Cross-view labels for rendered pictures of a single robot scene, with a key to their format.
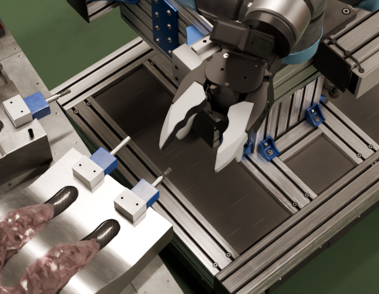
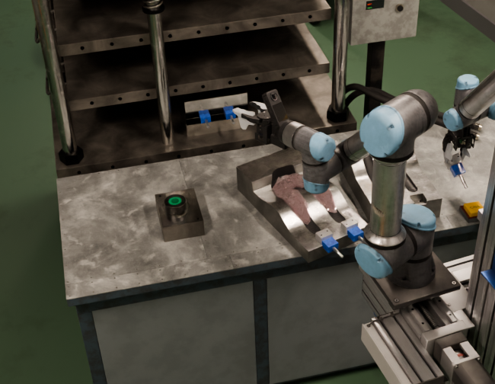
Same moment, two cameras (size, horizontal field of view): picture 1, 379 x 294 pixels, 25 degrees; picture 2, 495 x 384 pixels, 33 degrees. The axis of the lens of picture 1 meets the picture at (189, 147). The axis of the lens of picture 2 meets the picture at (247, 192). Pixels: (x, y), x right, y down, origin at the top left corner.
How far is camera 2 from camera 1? 246 cm
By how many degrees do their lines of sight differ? 68
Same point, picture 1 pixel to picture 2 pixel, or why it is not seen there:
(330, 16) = (394, 292)
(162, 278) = (287, 254)
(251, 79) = (263, 116)
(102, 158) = (356, 231)
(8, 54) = (451, 222)
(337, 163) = not seen: outside the picture
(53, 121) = not seen: hidden behind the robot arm
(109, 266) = (292, 224)
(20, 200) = (340, 200)
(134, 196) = (326, 235)
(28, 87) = not seen: hidden behind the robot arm
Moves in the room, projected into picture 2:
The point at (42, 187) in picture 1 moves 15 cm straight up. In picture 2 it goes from (347, 212) to (349, 179)
